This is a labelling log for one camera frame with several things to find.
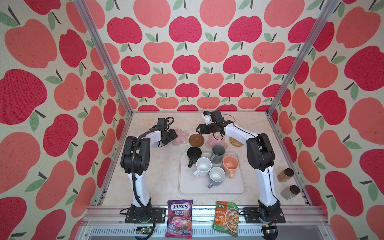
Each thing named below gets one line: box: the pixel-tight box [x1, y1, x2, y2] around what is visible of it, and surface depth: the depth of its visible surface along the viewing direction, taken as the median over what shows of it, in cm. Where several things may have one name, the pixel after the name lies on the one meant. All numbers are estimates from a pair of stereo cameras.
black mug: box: [187, 146, 202, 168], surface depth 90 cm
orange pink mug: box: [222, 155, 239, 179], surface depth 87 cm
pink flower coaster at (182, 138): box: [172, 128, 189, 147], surface depth 107 cm
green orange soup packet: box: [212, 201, 240, 238], surface depth 74 cm
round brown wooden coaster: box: [189, 133, 205, 148], surface depth 106 cm
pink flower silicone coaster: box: [205, 134, 228, 149], surface depth 103 cm
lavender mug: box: [208, 166, 226, 189], surface depth 84 cm
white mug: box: [193, 157, 212, 178], surface depth 86 cm
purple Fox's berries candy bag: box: [165, 199, 193, 239], surface depth 73 cm
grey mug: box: [210, 144, 226, 164], surface depth 90 cm
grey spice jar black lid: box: [280, 185, 300, 200], surface depth 75 cm
